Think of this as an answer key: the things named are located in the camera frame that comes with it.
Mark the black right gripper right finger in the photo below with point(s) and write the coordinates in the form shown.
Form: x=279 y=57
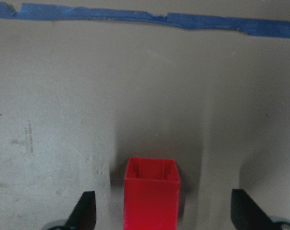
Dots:
x=247 y=215

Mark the red toy block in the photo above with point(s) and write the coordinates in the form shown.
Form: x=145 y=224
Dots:
x=151 y=194

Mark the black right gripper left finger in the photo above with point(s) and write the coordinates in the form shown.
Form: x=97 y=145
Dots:
x=84 y=215

